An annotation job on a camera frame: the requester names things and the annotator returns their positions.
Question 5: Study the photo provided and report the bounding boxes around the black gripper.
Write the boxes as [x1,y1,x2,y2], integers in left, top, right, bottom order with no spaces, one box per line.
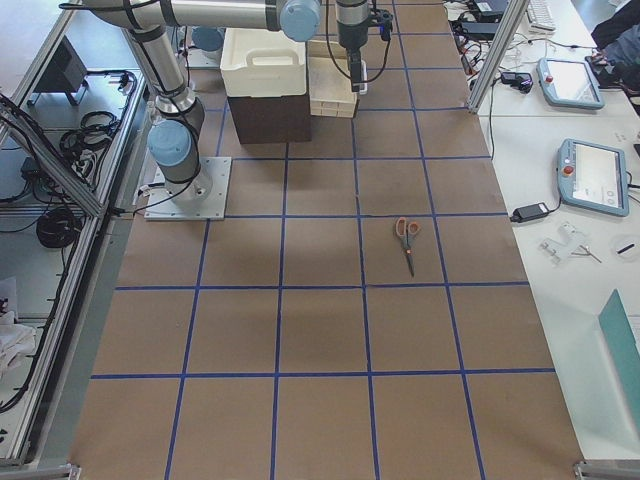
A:
[346,48,368,93]

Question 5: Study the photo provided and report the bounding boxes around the wooden drawer with white handle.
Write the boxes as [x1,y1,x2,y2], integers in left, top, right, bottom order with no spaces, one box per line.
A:
[307,40,358,118]

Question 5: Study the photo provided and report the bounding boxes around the orange grey handled scissors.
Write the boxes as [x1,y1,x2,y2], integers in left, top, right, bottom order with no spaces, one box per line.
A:
[395,217,421,277]

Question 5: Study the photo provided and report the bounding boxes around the dark brown drawer cabinet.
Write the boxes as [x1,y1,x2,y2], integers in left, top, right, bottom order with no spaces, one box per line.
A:
[228,93,311,144]

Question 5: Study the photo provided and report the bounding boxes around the white plastic tray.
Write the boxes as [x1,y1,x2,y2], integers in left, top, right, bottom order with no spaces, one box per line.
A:
[220,28,307,98]

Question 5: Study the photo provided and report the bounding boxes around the white keyboard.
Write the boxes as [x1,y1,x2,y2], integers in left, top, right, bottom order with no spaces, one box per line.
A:
[526,0,556,33]

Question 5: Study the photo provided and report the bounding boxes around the far teach pendant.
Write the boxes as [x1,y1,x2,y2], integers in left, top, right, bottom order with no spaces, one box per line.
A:
[536,58,604,110]

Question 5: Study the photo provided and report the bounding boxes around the teach pendant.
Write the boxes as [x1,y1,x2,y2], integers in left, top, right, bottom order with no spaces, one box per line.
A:
[557,139,629,217]
[536,58,604,110]

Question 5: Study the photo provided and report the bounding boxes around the black power adapter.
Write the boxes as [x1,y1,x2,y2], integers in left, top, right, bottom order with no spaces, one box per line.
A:
[510,202,550,223]

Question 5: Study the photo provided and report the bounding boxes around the near teach pendant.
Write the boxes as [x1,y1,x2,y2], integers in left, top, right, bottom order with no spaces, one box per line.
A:
[557,139,629,217]

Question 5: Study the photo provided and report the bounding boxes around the black box on floor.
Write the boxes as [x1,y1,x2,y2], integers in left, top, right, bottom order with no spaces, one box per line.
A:
[27,36,88,106]

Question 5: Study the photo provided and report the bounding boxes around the teal board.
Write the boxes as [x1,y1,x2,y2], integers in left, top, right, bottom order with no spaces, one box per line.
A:
[598,289,639,395]

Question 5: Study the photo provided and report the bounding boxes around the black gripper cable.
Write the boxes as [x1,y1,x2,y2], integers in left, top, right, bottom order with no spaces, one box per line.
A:
[324,0,394,85]

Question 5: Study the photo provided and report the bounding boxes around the aluminium frame post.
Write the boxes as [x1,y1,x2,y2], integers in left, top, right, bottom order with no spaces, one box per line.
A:
[467,0,528,114]

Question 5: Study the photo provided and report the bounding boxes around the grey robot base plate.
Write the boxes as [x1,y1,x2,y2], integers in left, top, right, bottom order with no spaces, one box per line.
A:
[144,157,232,221]

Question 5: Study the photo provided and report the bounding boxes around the coiled black cables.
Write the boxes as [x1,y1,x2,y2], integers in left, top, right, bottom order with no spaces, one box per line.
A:
[59,110,124,156]

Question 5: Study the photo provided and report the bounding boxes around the aluminium frame rail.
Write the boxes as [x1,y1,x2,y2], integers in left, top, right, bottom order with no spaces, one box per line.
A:
[1,94,106,218]

